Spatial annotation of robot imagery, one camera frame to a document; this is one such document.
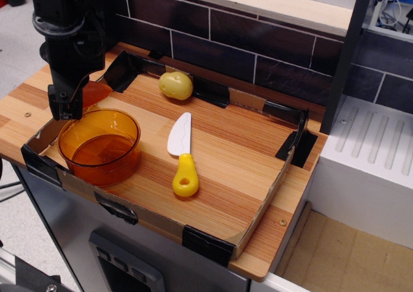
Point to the orange transparent plastic pot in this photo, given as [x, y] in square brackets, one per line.
[102, 148]

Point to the orange plastic toy carrot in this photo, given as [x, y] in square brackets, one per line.
[95, 92]

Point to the toy knife yellow handle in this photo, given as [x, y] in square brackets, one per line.
[186, 181]

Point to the cardboard fence with black tape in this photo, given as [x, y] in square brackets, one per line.
[254, 159]

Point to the grey toy oven panel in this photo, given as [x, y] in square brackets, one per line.
[122, 270]

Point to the white toy sink drainboard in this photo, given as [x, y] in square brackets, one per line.
[364, 174]

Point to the dark grey shelf post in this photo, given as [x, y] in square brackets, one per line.
[109, 11]
[351, 40]

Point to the dark grey shelf post left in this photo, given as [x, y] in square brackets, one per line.
[109, 11]

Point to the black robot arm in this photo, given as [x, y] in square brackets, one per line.
[64, 13]

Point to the dark grey shelf post right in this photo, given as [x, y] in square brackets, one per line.
[351, 40]

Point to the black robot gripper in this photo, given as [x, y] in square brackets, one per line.
[73, 52]

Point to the yellow plastic toy potato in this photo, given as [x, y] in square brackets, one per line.
[176, 85]

